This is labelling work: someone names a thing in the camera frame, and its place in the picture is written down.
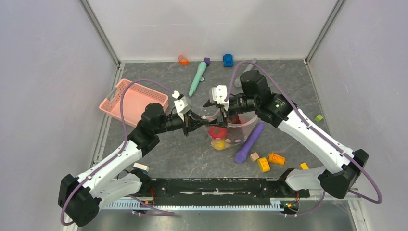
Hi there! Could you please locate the mint green toy microphone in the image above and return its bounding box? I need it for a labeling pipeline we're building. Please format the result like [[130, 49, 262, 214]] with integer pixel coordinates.
[[189, 62, 207, 97]]

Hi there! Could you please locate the orange semicircle block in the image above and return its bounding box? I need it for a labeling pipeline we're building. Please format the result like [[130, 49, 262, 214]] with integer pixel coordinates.
[[178, 55, 189, 66]]

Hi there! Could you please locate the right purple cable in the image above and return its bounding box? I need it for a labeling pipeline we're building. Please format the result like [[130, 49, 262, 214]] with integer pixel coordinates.
[[224, 60, 383, 218]]

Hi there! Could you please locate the lime green cube block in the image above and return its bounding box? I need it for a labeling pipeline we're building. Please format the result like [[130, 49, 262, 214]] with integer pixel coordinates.
[[314, 114, 323, 122]]

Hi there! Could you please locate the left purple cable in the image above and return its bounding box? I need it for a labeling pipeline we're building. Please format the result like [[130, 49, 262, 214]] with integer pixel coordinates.
[[60, 78, 181, 227]]

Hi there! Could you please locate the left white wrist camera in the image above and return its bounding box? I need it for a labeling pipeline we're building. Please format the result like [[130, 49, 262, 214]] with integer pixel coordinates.
[[172, 90, 191, 121]]

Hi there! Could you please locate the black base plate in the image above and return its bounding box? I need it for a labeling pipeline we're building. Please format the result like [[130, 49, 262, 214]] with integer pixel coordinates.
[[134, 178, 310, 206]]

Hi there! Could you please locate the orange toy brick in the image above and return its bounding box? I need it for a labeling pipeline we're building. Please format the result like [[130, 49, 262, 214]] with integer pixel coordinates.
[[268, 153, 285, 165]]

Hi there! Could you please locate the blue toy car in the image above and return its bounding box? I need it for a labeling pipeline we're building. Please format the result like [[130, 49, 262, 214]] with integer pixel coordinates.
[[223, 54, 234, 67]]

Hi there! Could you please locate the purple cube block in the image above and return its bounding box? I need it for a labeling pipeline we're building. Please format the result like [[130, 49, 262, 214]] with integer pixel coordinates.
[[204, 57, 210, 66]]

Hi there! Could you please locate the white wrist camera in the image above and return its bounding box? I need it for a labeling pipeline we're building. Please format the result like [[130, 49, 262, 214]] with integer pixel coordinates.
[[209, 85, 230, 110], [172, 90, 191, 121]]

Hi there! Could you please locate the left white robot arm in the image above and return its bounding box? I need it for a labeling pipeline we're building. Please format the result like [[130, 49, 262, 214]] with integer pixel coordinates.
[[58, 103, 209, 227]]

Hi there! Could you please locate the purple cable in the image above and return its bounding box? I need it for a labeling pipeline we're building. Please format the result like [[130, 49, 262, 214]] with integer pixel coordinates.
[[60, 78, 181, 227], [224, 60, 383, 218]]

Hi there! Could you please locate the clear zip top bag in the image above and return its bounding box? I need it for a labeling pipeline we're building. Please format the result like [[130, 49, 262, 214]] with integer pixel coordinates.
[[204, 112, 258, 149]]

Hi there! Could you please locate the pink plastic basket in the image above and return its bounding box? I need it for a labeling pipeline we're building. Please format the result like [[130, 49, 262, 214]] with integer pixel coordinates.
[[99, 79, 169, 127]]

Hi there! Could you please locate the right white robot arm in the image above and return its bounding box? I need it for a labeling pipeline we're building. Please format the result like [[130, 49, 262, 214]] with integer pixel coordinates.
[[204, 70, 369, 199]]

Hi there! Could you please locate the yellow pear toy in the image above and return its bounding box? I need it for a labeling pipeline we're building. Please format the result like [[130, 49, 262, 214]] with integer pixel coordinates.
[[211, 140, 227, 151]]

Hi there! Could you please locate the yellow toy brick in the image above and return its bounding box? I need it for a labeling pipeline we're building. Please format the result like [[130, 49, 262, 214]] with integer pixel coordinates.
[[257, 157, 270, 173]]

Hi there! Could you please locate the purple toy microphone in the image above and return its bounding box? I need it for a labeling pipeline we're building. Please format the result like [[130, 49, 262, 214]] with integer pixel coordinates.
[[234, 123, 264, 164]]

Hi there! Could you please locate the tan wooden cube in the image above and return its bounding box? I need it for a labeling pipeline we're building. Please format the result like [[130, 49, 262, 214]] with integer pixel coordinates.
[[250, 152, 260, 162]]

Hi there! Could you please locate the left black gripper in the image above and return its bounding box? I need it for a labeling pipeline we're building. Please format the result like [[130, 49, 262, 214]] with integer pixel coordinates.
[[154, 109, 208, 136]]

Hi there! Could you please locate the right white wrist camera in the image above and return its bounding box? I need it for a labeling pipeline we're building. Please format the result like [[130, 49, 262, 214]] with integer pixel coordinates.
[[209, 85, 230, 110]]

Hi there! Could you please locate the yellow flat block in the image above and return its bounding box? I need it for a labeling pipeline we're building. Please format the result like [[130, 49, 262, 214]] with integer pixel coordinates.
[[300, 162, 309, 170]]

